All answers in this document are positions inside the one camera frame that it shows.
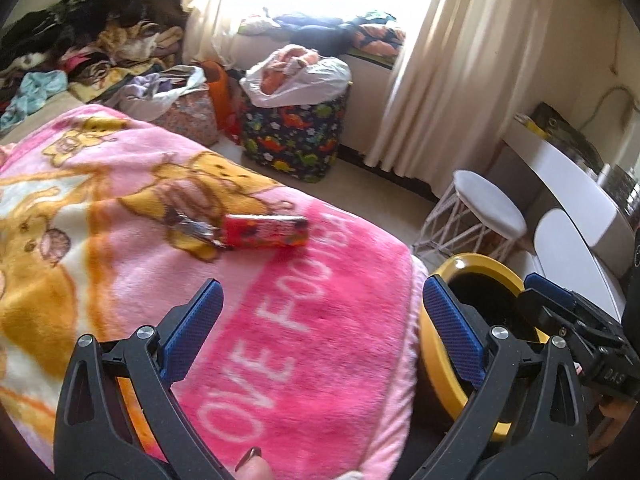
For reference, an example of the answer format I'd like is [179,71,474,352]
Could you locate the pink cartoon fleece blanket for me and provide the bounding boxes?
[1,105,426,479]

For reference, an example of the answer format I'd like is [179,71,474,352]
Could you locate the red snack wrapper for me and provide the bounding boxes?
[220,214,309,249]

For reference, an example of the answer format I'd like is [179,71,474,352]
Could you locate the cream window curtain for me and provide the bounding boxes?
[182,0,553,193]

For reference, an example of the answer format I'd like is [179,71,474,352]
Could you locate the pile of clothes on bed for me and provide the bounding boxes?
[1,0,188,134]

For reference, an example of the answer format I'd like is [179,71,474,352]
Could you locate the green patterned snack wrapper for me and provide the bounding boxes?
[164,208,226,249]

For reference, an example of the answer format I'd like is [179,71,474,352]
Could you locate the white plastic bag with clothes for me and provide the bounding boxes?
[240,44,352,108]

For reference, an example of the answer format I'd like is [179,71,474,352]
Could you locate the clothes on window sill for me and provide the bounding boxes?
[238,11,406,60]

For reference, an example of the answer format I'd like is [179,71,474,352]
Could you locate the person left hand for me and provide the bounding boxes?
[234,446,274,480]

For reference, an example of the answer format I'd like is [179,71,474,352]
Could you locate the orange bag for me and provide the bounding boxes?
[200,61,241,144]

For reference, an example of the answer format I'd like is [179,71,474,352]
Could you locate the dinosaur print laundry basket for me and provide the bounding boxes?
[240,90,350,183]

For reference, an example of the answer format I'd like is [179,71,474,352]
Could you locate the floral fabric bag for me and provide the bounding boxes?
[111,65,219,148]

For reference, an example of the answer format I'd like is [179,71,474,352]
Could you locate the white desk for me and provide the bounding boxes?
[503,122,634,278]

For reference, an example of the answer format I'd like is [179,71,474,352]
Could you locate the white wire stool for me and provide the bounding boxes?
[411,170,527,262]

